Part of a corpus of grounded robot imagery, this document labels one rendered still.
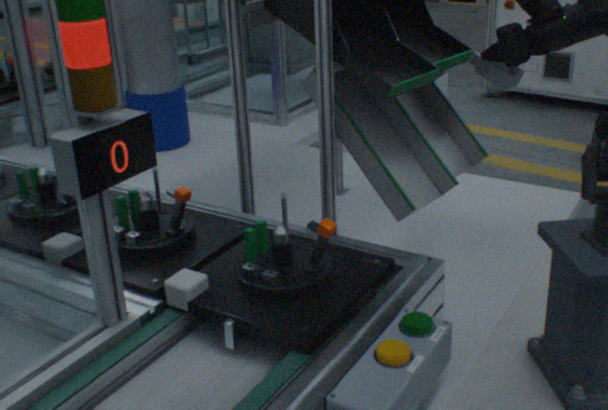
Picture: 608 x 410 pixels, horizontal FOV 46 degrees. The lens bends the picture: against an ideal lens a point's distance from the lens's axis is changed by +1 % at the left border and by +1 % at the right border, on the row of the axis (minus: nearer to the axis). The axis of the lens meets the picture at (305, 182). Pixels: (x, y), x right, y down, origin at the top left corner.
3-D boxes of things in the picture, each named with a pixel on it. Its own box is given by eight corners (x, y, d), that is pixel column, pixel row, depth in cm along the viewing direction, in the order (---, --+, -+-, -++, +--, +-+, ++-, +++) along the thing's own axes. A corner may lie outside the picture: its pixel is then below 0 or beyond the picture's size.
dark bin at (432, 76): (435, 81, 117) (453, 42, 112) (387, 100, 108) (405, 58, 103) (315, -4, 128) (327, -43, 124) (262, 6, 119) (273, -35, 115)
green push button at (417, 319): (437, 328, 93) (438, 316, 92) (425, 345, 90) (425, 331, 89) (409, 320, 95) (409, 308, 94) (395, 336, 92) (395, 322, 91)
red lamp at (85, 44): (120, 61, 83) (114, 17, 81) (87, 71, 79) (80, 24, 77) (90, 57, 85) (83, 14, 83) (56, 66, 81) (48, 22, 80)
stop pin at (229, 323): (239, 346, 96) (237, 319, 94) (233, 350, 95) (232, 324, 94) (231, 342, 97) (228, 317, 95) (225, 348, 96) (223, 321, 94)
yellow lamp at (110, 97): (127, 102, 85) (120, 61, 83) (94, 114, 81) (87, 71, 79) (97, 98, 87) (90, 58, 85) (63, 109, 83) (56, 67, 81)
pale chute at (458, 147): (472, 167, 135) (489, 155, 132) (434, 189, 126) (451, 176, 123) (386, 50, 140) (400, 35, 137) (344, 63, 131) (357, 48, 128)
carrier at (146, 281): (256, 234, 121) (251, 165, 116) (157, 303, 102) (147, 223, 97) (149, 208, 133) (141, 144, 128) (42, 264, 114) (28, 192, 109)
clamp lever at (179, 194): (183, 229, 113) (193, 191, 109) (175, 233, 112) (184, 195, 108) (166, 216, 115) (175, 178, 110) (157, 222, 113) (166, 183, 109)
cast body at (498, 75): (517, 86, 119) (537, 50, 115) (503, 91, 116) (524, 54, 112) (477, 60, 122) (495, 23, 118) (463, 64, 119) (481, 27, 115)
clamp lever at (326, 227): (322, 265, 101) (338, 224, 97) (315, 271, 99) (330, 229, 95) (302, 252, 102) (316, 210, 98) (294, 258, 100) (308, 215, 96)
